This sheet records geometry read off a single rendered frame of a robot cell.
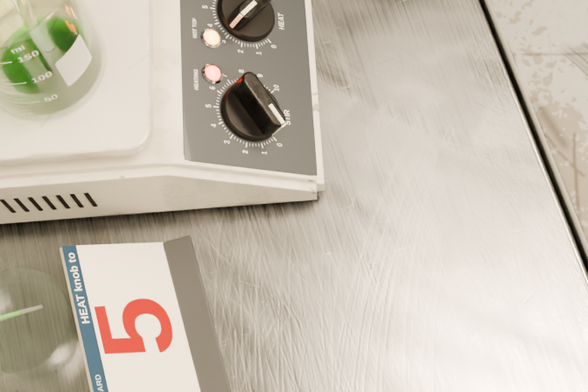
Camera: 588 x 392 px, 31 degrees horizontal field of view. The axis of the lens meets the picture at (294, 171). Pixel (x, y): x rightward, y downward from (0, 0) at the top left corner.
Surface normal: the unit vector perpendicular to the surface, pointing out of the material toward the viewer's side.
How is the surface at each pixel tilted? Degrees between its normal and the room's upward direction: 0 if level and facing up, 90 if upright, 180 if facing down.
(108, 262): 40
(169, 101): 0
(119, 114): 0
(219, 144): 30
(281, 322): 0
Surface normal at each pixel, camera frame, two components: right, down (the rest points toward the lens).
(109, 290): 0.57, -0.45
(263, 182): 0.45, -0.28
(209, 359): -0.06, -0.35
